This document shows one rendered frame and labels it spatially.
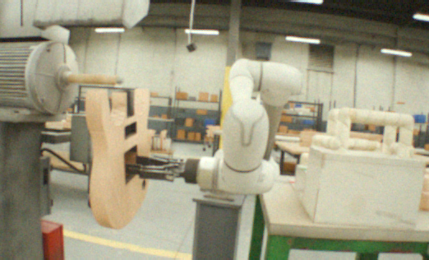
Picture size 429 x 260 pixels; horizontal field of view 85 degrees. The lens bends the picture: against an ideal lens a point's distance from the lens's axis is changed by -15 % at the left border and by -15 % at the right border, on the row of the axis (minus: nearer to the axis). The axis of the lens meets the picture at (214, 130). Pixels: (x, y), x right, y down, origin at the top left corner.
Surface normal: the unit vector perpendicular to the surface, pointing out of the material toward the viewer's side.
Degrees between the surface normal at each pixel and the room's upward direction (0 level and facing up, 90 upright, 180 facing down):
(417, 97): 90
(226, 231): 90
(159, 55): 90
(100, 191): 88
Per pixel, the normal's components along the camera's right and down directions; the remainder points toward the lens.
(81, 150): -0.10, 0.04
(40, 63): 0.84, -0.01
